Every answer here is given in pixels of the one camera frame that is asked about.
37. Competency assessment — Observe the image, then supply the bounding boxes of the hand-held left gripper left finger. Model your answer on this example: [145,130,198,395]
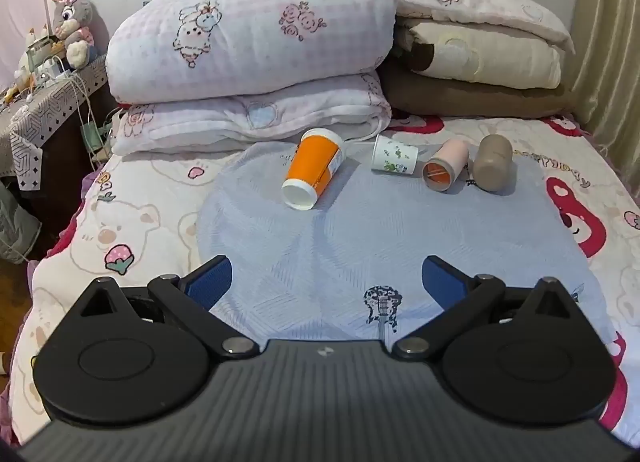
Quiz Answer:
[61,256,261,358]

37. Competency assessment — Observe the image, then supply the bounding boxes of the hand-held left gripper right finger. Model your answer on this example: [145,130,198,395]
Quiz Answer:
[391,256,588,362]

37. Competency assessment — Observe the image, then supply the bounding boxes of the pink cup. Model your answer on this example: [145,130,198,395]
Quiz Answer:
[421,138,469,192]

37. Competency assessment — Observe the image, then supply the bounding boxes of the brown cup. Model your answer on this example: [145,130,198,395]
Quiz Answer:
[472,134,514,193]

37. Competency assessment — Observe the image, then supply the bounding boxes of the white floral paper cup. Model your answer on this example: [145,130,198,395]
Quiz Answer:
[371,134,419,175]

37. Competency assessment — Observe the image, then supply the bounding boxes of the orange cup with white rim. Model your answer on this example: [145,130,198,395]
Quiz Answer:
[281,128,347,210]

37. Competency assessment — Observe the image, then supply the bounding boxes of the light blue cloth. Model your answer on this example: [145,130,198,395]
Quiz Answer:
[196,139,617,358]

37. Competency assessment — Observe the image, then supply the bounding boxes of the pink checkered folded quilt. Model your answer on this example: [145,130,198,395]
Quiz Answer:
[106,0,399,105]
[111,72,392,157]

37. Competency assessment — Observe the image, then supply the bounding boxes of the brown folded blanket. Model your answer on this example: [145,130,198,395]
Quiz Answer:
[380,62,579,119]

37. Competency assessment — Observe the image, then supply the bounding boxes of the dark wooden bedside table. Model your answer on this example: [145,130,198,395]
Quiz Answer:
[35,86,118,247]

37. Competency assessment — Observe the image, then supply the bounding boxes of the grey cloth bundle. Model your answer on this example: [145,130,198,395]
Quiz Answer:
[0,182,43,263]

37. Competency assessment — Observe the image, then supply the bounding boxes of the cream folded blanket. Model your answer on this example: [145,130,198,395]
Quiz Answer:
[395,16,563,90]

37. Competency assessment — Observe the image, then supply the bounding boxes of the bedside table with patterned cover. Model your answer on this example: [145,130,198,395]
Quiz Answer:
[0,56,110,190]

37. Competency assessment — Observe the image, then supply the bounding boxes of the white power strip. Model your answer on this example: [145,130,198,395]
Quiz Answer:
[37,58,73,83]

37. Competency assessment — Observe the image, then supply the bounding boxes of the pink floral pillow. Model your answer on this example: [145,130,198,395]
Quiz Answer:
[354,0,576,55]

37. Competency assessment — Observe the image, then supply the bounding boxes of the beige curtain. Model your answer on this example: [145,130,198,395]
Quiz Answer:
[570,0,640,193]

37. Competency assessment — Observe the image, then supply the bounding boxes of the grey plush rabbit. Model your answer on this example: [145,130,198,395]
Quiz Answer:
[44,0,99,68]

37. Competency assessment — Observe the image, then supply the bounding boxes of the white charging cables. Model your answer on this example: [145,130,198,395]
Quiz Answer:
[67,69,110,165]

